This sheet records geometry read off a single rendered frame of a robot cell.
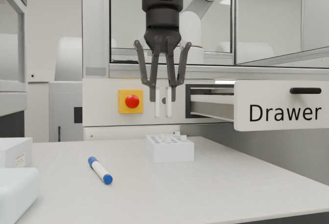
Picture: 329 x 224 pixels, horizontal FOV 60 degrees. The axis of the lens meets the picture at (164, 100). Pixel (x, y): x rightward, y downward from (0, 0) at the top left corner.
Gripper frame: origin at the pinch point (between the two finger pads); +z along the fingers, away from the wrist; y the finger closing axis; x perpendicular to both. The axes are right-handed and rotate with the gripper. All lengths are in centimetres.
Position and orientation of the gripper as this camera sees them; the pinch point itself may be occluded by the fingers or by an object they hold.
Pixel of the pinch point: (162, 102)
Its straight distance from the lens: 64.2
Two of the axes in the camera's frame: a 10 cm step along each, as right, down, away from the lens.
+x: -1.9, -0.3, 9.8
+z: 0.0, 10.0, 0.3
